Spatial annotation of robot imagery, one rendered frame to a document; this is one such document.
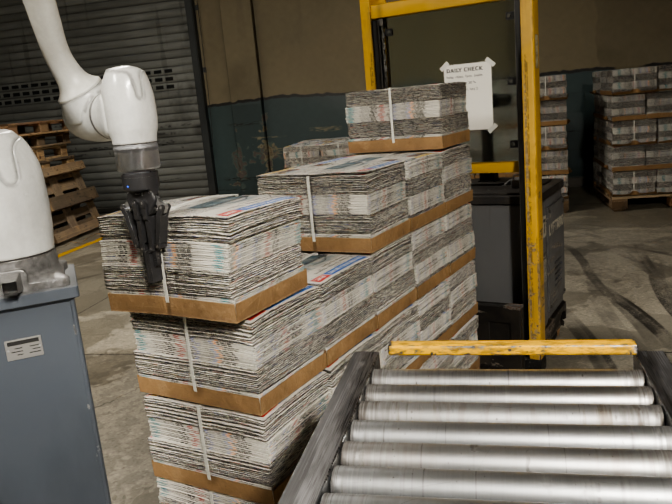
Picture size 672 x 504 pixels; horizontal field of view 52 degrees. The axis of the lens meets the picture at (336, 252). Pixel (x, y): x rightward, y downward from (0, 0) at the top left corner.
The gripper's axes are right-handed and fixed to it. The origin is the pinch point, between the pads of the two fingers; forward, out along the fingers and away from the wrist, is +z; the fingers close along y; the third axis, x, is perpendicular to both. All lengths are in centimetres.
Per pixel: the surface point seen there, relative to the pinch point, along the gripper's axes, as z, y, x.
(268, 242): -1.7, -18.3, -17.3
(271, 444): 43.3, -18.9, -9.2
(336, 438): 16, -59, 27
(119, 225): -8.1, 11.4, -2.6
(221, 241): -5.1, -16.9, -3.2
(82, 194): 52, 546, -429
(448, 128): -18, -18, -131
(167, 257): -1.2, -1.7, -2.7
